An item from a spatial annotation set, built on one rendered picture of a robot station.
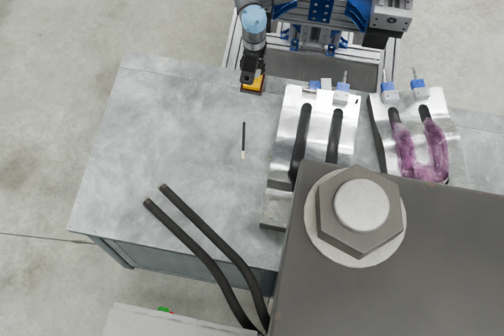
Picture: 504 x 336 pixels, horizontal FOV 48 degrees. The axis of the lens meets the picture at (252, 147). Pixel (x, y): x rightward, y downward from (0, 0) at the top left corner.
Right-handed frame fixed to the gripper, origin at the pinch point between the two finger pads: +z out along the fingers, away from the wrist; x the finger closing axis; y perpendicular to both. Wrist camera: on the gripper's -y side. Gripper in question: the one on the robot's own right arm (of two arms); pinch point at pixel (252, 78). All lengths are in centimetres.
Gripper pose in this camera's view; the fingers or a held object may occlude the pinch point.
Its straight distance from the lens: 202.6
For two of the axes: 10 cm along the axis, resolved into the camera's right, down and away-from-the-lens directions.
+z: 0.0, 3.8, 9.2
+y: 1.9, -9.1, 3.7
